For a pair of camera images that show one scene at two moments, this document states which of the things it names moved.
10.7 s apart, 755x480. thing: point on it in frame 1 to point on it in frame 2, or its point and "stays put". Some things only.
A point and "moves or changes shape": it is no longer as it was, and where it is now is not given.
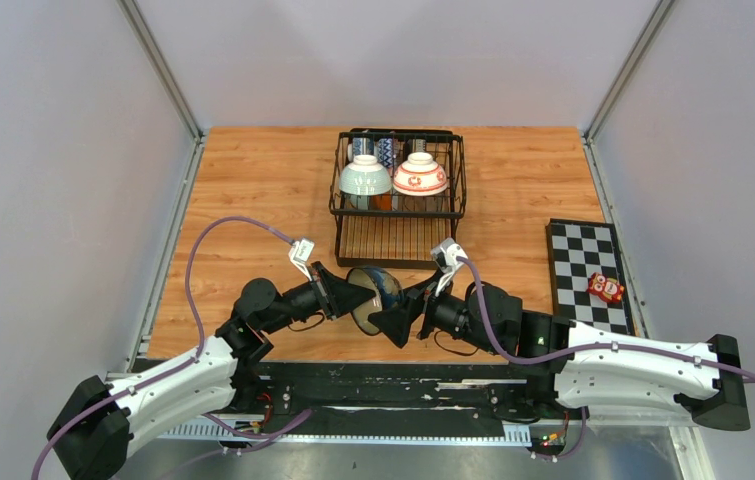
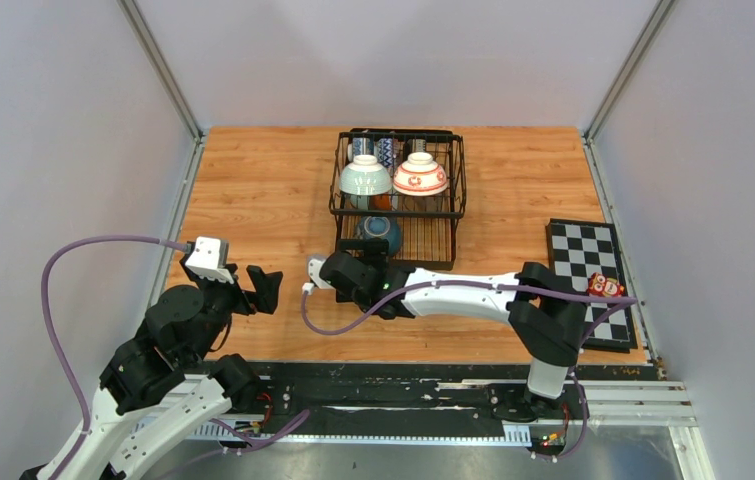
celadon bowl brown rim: [358, 202] stays put
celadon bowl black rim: [365, 177] stays put
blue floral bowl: [363, 145] stays put
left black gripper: [347, 294] to [266, 288]
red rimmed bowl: [421, 176] stays put
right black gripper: [396, 323] to [375, 251]
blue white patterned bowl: [385, 152] stays put
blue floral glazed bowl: [388, 293] moves or changes shape
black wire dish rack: [396, 196] stays put
